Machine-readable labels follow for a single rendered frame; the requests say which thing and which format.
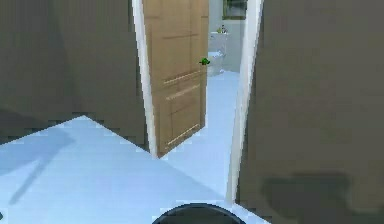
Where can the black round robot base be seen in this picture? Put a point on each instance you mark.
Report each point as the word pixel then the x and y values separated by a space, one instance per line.
pixel 199 215

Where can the brown wooden room door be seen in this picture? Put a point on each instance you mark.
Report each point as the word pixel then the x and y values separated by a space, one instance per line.
pixel 176 76

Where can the white toilet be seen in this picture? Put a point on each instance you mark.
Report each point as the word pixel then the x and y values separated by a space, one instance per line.
pixel 216 53

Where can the white door frame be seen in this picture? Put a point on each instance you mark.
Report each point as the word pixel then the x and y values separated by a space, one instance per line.
pixel 245 100

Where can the dark framed wall picture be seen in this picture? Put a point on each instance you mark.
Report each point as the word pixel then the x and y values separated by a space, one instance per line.
pixel 235 8

